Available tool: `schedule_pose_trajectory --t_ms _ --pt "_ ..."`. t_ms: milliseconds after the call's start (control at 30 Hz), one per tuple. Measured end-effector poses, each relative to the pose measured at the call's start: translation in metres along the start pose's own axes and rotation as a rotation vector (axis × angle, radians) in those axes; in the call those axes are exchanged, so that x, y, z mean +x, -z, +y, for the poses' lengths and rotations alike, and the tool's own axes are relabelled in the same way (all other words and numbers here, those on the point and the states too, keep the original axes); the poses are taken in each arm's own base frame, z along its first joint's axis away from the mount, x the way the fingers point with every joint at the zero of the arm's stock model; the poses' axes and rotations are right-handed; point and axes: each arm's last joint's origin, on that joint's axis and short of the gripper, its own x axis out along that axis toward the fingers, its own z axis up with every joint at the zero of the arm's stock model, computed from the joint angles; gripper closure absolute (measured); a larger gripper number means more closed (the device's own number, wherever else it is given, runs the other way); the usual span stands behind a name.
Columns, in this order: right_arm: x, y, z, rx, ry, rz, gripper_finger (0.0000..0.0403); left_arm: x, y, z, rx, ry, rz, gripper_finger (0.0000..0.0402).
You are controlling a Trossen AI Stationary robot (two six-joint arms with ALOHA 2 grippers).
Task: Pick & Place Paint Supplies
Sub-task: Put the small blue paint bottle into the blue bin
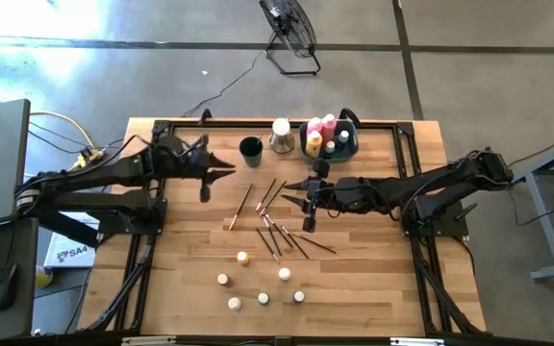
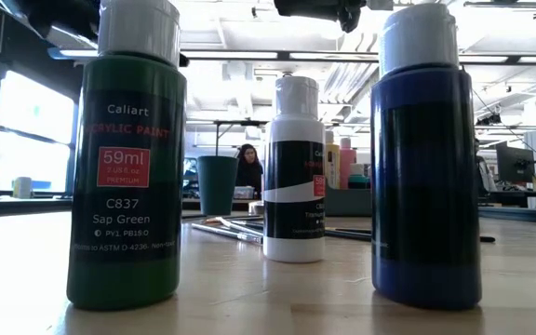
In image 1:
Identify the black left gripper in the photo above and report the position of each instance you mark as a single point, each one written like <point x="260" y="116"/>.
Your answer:
<point x="195" y="161"/>

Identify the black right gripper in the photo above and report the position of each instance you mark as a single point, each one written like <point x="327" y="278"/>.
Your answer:
<point x="349" y="194"/>

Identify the large yellow paint bottle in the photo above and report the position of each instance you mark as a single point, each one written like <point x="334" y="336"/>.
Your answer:
<point x="313" y="144"/>

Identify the black paintbrush silver ferrule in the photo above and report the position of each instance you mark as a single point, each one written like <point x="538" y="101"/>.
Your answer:
<point x="259" y="140"/>
<point x="295" y="241"/>

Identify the large pink paint bottle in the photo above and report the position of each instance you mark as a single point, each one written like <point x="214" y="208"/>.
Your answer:
<point x="328" y="126"/>
<point x="314" y="124"/>

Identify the white paint bottle black label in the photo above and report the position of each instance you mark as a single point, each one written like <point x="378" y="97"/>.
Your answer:
<point x="234" y="303"/>
<point x="284" y="274"/>

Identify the small yellow paint bottle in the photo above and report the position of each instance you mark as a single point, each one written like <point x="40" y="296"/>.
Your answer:
<point x="243" y="258"/>

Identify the small purple paint bottle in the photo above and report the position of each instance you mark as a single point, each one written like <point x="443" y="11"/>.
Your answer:
<point x="298" y="296"/>

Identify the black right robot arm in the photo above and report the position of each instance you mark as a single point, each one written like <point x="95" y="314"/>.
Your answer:
<point x="450" y="178"/>

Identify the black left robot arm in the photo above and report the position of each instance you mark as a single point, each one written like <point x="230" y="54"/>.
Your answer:
<point x="113" y="170"/>

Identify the small red paint bottle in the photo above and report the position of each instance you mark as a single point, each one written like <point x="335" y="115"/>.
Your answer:
<point x="223" y="279"/>

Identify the small dark paint bottle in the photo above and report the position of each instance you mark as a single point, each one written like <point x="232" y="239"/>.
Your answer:
<point x="263" y="298"/>

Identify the teal ribbed plastic cup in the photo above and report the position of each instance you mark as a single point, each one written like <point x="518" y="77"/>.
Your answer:
<point x="248" y="158"/>

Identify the black paintbrush white bristles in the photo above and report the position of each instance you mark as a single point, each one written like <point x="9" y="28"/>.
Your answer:
<point x="266" y="194"/>

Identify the black paintbrush dark bristles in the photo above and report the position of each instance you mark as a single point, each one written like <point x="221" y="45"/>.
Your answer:
<point x="272" y="235"/>
<point x="279" y="231"/>

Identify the long black paintbrush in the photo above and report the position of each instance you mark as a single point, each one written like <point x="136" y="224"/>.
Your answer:
<point x="314" y="243"/>
<point x="241" y="206"/>

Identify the teal plastic storage bin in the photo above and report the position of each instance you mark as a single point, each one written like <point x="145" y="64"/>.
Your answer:
<point x="342" y="155"/>

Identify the loose paintbrushes on table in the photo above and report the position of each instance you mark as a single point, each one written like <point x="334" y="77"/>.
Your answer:
<point x="267" y="245"/>

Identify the yellow power plug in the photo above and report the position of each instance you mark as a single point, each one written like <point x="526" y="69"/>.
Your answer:
<point x="87" y="157"/>

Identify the black floor fan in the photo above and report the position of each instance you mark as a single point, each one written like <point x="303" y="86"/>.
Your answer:
<point x="289" y="29"/>

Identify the white printed box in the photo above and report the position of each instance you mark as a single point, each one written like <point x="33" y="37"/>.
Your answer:
<point x="72" y="252"/>

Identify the yellow round object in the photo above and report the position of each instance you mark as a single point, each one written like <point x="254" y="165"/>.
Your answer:
<point x="43" y="277"/>

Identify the dark desk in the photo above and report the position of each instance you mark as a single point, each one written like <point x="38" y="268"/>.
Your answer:
<point x="17" y="240"/>

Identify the black computer mouse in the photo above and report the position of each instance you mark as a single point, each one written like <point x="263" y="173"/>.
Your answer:
<point x="2" y="288"/>

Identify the grey metal stand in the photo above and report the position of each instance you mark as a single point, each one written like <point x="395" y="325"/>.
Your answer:
<point x="546" y="221"/>

